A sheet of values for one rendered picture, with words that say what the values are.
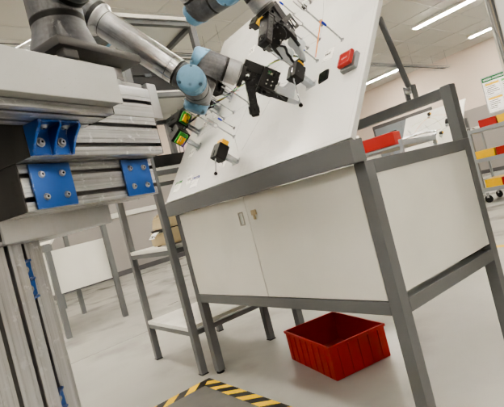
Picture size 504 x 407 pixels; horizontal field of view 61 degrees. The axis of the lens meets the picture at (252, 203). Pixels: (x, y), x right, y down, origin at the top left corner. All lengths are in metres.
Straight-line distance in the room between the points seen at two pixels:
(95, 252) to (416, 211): 3.54
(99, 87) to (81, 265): 3.65
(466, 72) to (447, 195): 11.68
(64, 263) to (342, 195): 3.41
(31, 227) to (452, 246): 1.20
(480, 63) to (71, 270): 11.18
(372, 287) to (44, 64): 0.99
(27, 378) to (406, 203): 1.05
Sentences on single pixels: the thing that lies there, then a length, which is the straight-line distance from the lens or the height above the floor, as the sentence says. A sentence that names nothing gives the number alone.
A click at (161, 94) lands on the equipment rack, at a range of 2.35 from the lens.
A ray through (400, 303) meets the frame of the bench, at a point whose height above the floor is 0.40.
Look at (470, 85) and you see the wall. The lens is 13.11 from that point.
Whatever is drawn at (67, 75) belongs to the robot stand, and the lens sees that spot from 0.80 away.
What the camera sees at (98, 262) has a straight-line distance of 4.47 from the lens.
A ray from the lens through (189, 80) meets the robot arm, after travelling 1.19.
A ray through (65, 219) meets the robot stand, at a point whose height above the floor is 0.83.
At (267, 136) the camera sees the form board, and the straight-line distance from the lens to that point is 1.56.
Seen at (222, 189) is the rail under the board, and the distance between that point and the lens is 1.68.
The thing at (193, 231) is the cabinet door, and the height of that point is 0.71.
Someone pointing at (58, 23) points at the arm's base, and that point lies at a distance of 1.06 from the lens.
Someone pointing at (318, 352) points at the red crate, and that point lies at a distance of 1.90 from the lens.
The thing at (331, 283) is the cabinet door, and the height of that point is 0.45.
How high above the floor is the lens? 0.76
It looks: level
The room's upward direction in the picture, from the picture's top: 14 degrees counter-clockwise
